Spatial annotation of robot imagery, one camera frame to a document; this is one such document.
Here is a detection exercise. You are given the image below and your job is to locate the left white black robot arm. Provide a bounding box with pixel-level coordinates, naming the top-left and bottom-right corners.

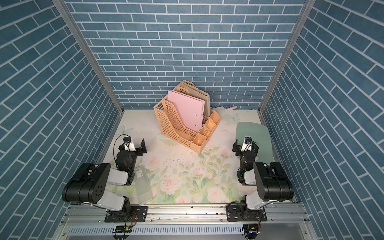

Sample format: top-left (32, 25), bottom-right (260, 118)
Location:
top-left (62, 134), bottom-right (148, 226)

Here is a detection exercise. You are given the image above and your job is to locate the peach plastic file organizer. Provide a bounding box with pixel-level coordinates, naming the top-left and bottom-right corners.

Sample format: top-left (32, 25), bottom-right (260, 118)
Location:
top-left (154, 80), bottom-right (221, 153)

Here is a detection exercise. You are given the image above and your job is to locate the green cutting board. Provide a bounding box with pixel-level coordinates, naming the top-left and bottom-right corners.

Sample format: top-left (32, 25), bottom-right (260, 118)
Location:
top-left (236, 122), bottom-right (275, 164)

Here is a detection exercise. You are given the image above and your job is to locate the aluminium front rail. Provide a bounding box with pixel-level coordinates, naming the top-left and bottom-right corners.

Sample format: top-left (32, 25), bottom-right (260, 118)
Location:
top-left (61, 203), bottom-right (310, 226)

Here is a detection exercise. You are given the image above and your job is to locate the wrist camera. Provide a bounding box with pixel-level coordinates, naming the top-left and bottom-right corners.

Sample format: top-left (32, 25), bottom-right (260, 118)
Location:
top-left (124, 136), bottom-right (136, 152)
top-left (241, 136), bottom-right (253, 152)

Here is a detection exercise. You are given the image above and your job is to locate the pink folder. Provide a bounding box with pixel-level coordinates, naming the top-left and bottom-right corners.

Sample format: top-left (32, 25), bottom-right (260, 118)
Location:
top-left (168, 90), bottom-right (205, 132)

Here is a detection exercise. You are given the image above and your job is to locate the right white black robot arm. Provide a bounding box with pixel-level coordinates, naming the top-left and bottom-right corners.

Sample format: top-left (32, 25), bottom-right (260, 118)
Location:
top-left (226, 136), bottom-right (294, 223)

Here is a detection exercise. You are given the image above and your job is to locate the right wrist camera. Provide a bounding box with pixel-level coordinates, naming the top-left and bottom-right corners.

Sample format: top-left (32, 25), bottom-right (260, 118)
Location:
top-left (241, 136), bottom-right (253, 152)

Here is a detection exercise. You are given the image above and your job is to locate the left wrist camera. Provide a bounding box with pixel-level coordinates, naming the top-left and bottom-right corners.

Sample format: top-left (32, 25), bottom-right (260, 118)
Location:
top-left (124, 136), bottom-right (136, 152)

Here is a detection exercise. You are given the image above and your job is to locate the floral table mat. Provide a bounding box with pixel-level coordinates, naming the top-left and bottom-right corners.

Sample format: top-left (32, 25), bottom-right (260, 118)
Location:
top-left (104, 110), bottom-right (260, 204)

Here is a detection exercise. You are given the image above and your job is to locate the beige folder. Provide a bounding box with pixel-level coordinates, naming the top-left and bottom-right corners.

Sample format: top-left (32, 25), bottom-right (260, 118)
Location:
top-left (180, 82), bottom-right (211, 117)

